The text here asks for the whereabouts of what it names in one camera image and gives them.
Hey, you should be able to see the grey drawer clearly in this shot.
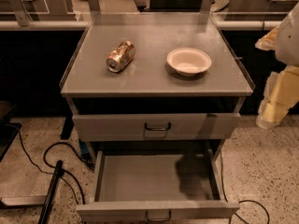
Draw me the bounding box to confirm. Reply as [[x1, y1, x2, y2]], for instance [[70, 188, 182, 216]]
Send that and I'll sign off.
[[73, 113, 240, 142], [77, 149, 240, 222]]

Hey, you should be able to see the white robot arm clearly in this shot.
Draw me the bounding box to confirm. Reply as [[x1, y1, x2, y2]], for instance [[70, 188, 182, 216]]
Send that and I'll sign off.
[[255, 3, 299, 129]]

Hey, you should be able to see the grey top drawer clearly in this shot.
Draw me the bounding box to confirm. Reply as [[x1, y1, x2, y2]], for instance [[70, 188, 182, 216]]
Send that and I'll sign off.
[[73, 113, 240, 142]]

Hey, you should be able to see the grey drawer cabinet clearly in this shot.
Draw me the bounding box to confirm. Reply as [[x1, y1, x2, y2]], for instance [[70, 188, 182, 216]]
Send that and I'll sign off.
[[62, 13, 253, 152]]

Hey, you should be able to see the white paper bowl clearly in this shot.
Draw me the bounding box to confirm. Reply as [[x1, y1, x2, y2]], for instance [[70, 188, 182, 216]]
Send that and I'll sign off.
[[166, 48, 212, 77]]

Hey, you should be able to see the crushed gold soda can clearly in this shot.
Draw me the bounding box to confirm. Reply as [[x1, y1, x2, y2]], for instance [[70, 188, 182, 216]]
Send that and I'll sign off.
[[106, 41, 135, 73]]

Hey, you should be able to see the black power strip bar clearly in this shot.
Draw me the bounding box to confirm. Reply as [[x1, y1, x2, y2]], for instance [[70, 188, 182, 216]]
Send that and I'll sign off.
[[38, 161, 63, 224]]

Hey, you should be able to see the black flat panel left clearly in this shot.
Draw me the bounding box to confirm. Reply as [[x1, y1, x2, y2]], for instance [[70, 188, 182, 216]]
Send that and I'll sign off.
[[0, 123, 21, 162]]

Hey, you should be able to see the black floor cable right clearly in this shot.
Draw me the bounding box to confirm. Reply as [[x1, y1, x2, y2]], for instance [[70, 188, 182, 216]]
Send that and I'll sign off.
[[220, 151, 271, 224]]

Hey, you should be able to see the white horizontal rail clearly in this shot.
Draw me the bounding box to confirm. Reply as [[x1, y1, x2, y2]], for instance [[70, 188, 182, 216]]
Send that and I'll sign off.
[[0, 21, 280, 31]]

